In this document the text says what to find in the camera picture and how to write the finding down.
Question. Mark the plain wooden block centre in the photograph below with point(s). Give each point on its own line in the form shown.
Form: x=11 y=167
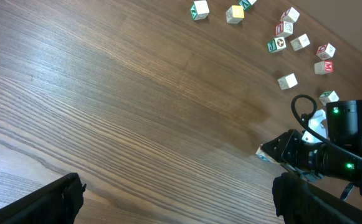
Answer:
x=287 y=81

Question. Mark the red M wooden block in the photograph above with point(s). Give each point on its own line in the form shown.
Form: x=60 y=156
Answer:
x=323 y=67

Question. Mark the blue bottom tower block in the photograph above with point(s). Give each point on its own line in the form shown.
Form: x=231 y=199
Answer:
x=265 y=157

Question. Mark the red side wooden block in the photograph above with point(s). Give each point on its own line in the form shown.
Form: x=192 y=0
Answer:
x=284 y=29

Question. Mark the plain wooden block far right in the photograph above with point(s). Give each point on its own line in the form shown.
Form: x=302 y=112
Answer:
x=328 y=97

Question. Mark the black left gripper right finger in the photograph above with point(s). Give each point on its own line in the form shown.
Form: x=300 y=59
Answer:
x=300 y=202

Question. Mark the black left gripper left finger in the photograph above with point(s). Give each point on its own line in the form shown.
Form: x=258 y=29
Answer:
x=57 y=202

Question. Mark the green side wooden block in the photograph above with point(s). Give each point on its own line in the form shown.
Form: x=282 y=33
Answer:
x=247 y=4

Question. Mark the yellow top wooden block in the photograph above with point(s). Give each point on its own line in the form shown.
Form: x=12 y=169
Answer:
x=235 y=14

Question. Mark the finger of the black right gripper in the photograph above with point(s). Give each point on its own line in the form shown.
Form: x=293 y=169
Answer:
x=275 y=150

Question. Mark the plain wooden block far left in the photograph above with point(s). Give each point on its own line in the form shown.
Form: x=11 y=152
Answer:
x=199 y=10

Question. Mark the plain wooden block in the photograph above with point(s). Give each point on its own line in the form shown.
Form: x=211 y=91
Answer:
x=287 y=81
x=328 y=97
x=290 y=15
x=199 y=10
x=326 y=51

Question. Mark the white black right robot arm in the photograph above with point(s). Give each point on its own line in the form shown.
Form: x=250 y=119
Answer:
x=330 y=150

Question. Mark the plain wooden block upper right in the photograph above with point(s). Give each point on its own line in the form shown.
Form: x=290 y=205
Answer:
x=326 y=51

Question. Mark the green ball picture block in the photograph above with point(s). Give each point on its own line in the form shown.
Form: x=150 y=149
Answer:
x=277 y=44

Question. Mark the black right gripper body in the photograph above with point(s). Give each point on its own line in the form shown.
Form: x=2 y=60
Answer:
x=299 y=157

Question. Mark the plain wooden block top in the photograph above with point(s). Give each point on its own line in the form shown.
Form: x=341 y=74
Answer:
x=290 y=15

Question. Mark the green edged wooden block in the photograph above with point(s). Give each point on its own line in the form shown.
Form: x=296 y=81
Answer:
x=300 y=42

